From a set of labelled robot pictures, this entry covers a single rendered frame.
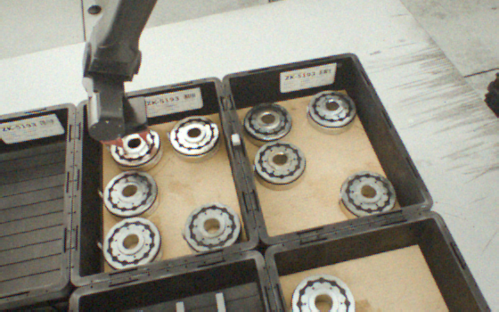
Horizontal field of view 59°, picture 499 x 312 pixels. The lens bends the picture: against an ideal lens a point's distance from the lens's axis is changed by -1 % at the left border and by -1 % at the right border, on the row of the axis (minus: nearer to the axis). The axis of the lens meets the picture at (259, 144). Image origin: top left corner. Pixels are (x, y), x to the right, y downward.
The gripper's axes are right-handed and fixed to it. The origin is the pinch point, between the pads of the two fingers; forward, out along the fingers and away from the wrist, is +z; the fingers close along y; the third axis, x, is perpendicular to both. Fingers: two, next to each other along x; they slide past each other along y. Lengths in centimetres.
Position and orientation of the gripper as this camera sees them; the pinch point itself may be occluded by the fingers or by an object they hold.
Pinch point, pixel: (133, 141)
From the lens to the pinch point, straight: 95.2
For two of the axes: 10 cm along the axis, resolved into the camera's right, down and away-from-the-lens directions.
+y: 9.8, -2.1, 0.5
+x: -2.0, -8.2, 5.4
